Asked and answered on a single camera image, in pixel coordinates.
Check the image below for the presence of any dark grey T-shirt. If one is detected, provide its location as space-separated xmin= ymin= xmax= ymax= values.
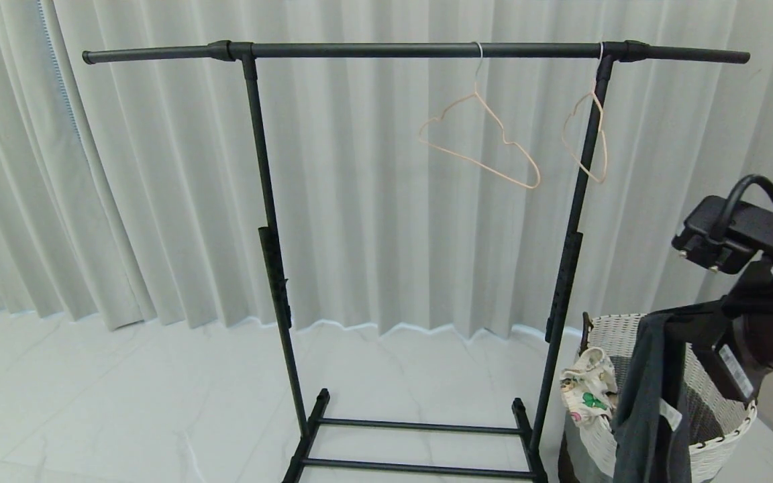
xmin=611 ymin=311 xmax=694 ymax=483

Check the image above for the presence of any black clothes rack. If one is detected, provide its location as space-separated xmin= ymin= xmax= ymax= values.
xmin=82 ymin=40 xmax=752 ymax=483

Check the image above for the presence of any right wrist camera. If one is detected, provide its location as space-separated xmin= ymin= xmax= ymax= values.
xmin=671 ymin=195 xmax=773 ymax=319

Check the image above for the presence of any white laundry basket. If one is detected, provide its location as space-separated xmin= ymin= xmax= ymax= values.
xmin=556 ymin=312 xmax=759 ymax=483

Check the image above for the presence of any white curtain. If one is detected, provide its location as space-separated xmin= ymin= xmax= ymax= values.
xmin=0 ymin=0 xmax=773 ymax=339

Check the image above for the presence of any pink clothes hanger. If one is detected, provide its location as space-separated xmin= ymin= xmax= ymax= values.
xmin=561 ymin=43 xmax=609 ymax=184
xmin=417 ymin=43 xmax=542 ymax=191

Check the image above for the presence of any cream printed garment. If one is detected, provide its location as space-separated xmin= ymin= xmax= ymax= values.
xmin=559 ymin=347 xmax=620 ymax=429

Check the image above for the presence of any black cable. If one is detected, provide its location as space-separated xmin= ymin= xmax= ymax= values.
xmin=710 ymin=174 xmax=773 ymax=244

